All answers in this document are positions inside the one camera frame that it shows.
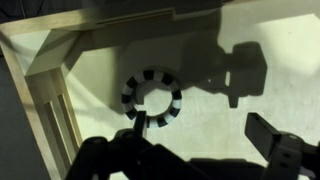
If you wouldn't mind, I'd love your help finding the black white striped ring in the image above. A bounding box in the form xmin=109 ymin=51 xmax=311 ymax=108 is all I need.
xmin=120 ymin=69 xmax=183 ymax=129

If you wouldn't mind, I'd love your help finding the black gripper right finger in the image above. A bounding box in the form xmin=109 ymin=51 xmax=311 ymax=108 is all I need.
xmin=244 ymin=112 xmax=283 ymax=162

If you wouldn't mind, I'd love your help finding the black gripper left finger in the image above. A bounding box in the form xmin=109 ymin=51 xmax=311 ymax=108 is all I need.
xmin=132 ymin=110 xmax=148 ymax=138

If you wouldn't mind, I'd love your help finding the light wooden slatted tray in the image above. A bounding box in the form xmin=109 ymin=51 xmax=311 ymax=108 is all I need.
xmin=0 ymin=0 xmax=320 ymax=180

